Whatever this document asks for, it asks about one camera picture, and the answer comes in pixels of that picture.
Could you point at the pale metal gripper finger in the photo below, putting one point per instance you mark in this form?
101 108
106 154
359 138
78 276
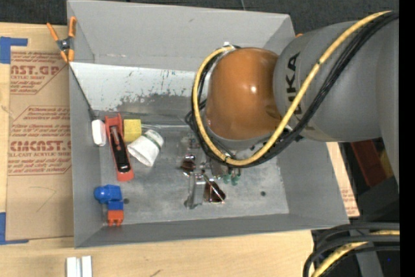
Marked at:
192 191
199 189

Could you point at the brown lens sunglasses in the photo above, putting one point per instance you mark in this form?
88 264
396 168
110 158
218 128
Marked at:
214 193

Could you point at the white paper cup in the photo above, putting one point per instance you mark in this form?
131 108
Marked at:
144 147

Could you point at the blue and red toy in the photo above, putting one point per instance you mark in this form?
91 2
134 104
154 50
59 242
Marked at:
110 198

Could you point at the yellow sponge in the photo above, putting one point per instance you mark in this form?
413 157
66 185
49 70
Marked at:
132 129

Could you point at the red and black stapler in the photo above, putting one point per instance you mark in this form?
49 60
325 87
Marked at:
118 146

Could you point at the white flat block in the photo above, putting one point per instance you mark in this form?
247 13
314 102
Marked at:
98 133

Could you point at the grey metal bin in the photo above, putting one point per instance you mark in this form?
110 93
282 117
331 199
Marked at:
162 42

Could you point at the brown cardboard board, red print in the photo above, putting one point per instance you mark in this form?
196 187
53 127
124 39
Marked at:
35 126

